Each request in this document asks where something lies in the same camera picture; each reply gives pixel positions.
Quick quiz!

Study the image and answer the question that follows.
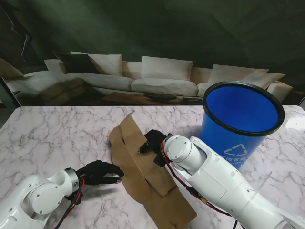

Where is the red black arm cable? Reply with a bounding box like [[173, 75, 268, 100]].
[[54, 176, 86, 229], [160, 140, 239, 229]]

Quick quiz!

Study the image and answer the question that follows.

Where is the red black right arm cable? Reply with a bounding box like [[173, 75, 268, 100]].
[[160, 140, 239, 229]]

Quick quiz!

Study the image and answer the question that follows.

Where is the printed sofa backdrop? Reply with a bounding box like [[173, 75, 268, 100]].
[[0, 0, 305, 107]]

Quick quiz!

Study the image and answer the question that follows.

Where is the red black left arm cable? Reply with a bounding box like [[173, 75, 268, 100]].
[[54, 176, 86, 229]]

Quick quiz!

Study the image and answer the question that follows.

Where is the blue recycling bin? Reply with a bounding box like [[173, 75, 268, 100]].
[[199, 81, 285, 170]]

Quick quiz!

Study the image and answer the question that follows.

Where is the brown cardboard box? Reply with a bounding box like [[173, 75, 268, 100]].
[[108, 111, 198, 229]]

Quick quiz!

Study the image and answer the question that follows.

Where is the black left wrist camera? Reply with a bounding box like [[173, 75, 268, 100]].
[[64, 189, 83, 206]]

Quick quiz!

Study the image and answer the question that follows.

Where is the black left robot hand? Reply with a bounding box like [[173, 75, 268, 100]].
[[76, 160, 125, 186]]

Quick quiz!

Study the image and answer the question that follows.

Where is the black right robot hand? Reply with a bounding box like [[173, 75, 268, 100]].
[[137, 129, 168, 156]]

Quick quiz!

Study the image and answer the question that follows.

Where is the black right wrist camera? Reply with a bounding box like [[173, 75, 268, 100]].
[[153, 154, 167, 168]]

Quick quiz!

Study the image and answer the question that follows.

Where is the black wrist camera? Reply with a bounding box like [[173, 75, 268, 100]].
[[64, 189, 83, 206], [153, 154, 167, 168]]

